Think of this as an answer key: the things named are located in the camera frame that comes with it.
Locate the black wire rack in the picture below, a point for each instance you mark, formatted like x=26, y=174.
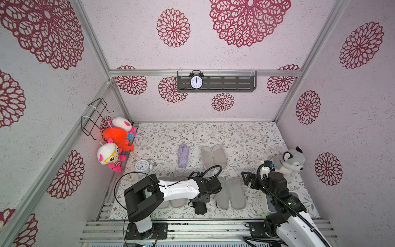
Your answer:
x=88, y=123

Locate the white pink plush top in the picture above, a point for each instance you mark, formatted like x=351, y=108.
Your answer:
x=125, y=125

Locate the grey wall shelf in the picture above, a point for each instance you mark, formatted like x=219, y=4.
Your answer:
x=219, y=84

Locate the grey tray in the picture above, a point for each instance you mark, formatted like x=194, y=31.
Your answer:
x=268, y=207

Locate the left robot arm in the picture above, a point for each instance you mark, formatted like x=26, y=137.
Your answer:
x=144, y=197

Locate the black umbrella case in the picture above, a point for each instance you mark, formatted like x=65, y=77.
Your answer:
x=232, y=194

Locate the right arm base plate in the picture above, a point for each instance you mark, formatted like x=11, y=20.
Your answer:
x=261, y=229

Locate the purple folded umbrella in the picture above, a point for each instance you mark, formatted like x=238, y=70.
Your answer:
x=183, y=155

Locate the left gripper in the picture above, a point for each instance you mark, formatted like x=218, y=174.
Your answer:
x=207, y=200

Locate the orange plush toy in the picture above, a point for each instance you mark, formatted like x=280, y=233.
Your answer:
x=118, y=136

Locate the husky plush toy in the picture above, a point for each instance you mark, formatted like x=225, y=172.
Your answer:
x=290, y=163

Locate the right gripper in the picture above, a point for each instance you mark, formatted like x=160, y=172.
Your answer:
x=255, y=179

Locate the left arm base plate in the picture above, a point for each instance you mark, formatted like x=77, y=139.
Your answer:
x=159, y=231

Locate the white alarm clock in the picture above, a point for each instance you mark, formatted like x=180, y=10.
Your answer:
x=143, y=167

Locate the floral table mat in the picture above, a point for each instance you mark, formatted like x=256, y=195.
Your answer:
x=245, y=144

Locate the black umbrella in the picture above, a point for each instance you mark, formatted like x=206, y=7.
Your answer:
x=199, y=208

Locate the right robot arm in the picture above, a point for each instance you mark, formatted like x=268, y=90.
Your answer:
x=291, y=225

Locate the white plush with glasses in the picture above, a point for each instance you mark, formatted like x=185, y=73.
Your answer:
x=109, y=154

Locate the black alarm clock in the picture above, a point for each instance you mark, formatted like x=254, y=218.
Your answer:
x=196, y=79

